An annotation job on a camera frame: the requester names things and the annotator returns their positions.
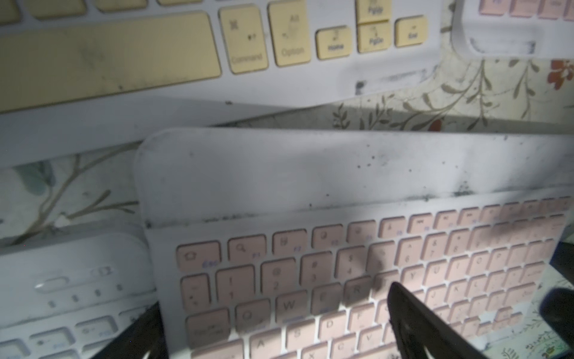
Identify pink keyboard front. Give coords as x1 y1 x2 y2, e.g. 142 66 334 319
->
134 128 573 358

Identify pink keyboard right row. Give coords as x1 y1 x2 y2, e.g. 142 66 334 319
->
451 0 573 60

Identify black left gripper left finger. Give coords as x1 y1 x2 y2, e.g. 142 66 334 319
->
94 302 167 359

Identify white keyboard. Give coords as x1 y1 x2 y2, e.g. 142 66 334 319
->
1 223 157 358

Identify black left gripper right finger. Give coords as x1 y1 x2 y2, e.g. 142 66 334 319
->
387 282 485 359

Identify yellow keyboard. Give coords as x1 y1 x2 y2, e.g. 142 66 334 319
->
1 1 442 168

